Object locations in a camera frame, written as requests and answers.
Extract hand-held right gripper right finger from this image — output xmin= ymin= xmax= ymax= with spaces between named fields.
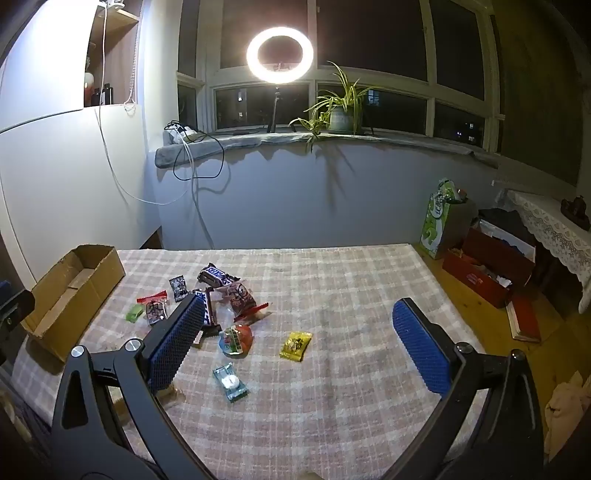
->
xmin=379 ymin=298 xmax=548 ymax=480

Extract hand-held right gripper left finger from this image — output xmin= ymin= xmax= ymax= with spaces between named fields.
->
xmin=50 ymin=293 xmax=218 ymax=480

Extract cardboard box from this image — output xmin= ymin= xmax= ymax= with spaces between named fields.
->
xmin=21 ymin=244 xmax=126 ymax=363

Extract chocolate bar with chinese lettering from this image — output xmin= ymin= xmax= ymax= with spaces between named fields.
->
xmin=191 ymin=287 xmax=222 ymax=337

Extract small clear red candy packet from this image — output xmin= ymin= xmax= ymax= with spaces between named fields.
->
xmin=137 ymin=290 xmax=169 ymax=326

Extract round red green candy packet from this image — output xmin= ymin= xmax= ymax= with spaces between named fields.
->
xmin=218 ymin=324 xmax=254 ymax=356

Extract teal candy packet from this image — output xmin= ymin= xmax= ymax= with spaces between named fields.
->
xmin=212 ymin=364 xmax=249 ymax=403

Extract large clear red candy packet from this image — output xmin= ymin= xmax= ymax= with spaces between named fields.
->
xmin=217 ymin=282 xmax=273 ymax=324

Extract chocolate bar with latin lettering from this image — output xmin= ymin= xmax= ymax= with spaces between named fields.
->
xmin=197 ymin=263 xmax=242 ymax=288

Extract red storage box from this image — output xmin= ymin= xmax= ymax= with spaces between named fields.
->
xmin=442 ymin=226 xmax=536 ymax=309

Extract red book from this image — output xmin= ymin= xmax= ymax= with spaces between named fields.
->
xmin=505 ymin=295 xmax=542 ymax=343

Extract yellow snack packet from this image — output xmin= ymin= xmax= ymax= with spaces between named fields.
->
xmin=279 ymin=331 xmax=313 ymax=362

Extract white cabinet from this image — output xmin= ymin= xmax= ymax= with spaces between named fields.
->
xmin=0 ymin=0 xmax=162 ymax=296

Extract green paper bag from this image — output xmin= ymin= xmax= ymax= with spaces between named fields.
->
xmin=420 ymin=178 xmax=478 ymax=260

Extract dark clothes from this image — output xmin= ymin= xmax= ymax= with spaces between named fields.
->
xmin=478 ymin=208 xmax=539 ymax=257

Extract beige cloth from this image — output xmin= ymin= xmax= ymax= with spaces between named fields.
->
xmin=544 ymin=371 xmax=591 ymax=462

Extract lace-covered table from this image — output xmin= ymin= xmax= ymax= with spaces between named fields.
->
xmin=505 ymin=189 xmax=591 ymax=315

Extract dark figurine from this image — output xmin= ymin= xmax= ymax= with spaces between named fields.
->
xmin=561 ymin=195 xmax=588 ymax=221

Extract white power strip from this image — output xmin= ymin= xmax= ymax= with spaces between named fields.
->
xmin=164 ymin=122 xmax=199 ymax=144

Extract potted spider plant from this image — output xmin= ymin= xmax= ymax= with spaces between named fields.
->
xmin=289 ymin=61 xmax=384 ymax=153

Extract black tripod stand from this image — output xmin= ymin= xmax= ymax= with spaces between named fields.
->
xmin=267 ymin=85 xmax=283 ymax=134

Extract wooden shelf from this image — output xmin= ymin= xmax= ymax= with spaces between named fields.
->
xmin=83 ymin=0 xmax=140 ymax=108

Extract dark curtain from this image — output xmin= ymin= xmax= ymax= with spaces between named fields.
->
xmin=492 ymin=0 xmax=583 ymax=188

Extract grey cable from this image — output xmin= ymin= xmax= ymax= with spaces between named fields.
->
xmin=185 ymin=138 xmax=215 ymax=250

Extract black cable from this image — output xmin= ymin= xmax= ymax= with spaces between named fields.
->
xmin=173 ymin=131 xmax=227 ymax=182

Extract window frame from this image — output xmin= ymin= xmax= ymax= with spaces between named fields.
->
xmin=178 ymin=0 xmax=504 ymax=153

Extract ring light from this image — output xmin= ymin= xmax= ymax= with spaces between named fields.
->
xmin=246 ymin=26 xmax=315 ymax=86

